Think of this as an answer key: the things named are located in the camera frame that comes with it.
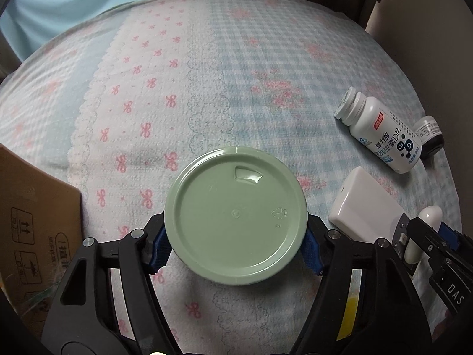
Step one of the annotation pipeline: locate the white plastic tube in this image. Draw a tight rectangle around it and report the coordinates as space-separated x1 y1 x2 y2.
402 206 443 264

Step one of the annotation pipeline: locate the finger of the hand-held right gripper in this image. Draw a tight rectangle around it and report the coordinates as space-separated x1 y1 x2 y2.
407 217 473 311
438 224 473 259

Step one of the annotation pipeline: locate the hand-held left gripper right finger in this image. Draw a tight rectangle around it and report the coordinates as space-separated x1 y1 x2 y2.
302 214 434 355

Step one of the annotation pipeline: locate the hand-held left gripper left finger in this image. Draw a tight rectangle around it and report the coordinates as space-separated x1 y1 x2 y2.
41 212 174 355

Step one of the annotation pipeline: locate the printed checkered bed sheet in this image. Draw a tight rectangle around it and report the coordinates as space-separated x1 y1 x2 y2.
0 0 467 355

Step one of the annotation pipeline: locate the beige panel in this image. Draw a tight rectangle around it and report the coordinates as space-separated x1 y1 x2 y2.
364 0 473 126

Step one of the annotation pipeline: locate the small dark bottle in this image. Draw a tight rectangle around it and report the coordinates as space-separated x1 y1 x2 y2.
412 116 445 161

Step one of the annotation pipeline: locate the green plastic lid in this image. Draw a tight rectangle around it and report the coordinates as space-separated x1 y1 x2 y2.
164 146 308 286

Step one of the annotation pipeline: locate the white pill bottle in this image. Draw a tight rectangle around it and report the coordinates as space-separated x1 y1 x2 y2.
334 87 422 175

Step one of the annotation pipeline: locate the brown cardboard box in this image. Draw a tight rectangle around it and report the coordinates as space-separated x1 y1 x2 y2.
0 143 84 326

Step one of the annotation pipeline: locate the white remote control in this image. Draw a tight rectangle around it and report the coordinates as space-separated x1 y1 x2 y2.
328 166 412 257

